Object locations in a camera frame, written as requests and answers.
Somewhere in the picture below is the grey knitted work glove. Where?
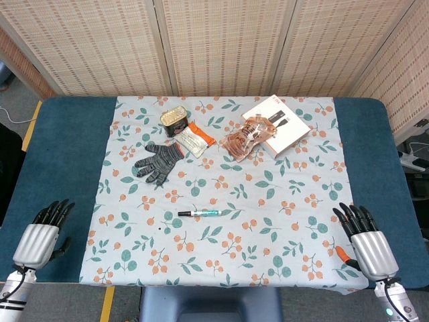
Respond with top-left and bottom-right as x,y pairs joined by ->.
133,143 -> 186,187

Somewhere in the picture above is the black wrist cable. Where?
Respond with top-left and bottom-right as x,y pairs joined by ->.
0,264 -> 27,303
381,276 -> 402,311

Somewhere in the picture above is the woven bamboo folding screen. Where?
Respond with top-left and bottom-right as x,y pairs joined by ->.
0,0 -> 429,145

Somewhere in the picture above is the floral print tablecloth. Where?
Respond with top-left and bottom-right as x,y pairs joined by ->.
78,95 -> 369,289

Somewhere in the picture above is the flat white product box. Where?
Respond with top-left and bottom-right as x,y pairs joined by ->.
241,95 -> 312,160

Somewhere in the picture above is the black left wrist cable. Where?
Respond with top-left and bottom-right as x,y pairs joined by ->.
0,264 -> 27,303

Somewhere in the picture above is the thin white floor cable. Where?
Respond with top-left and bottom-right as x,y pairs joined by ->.
0,106 -> 38,124

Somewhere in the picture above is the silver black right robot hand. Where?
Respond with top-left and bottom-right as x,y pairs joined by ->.
332,202 -> 400,280

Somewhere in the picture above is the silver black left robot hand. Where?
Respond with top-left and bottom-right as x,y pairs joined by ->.
12,199 -> 76,270

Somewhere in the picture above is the white orange snack packet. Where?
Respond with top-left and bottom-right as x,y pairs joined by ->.
173,121 -> 217,158

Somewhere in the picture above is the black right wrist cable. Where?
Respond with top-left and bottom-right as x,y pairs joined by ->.
381,276 -> 402,311

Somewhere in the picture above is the white power strip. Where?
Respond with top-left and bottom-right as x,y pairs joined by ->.
397,150 -> 429,172

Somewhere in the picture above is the gold black tin can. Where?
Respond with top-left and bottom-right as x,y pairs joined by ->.
160,105 -> 191,138

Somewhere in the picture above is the clear brown snack bag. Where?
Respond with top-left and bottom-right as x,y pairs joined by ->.
219,113 -> 279,164

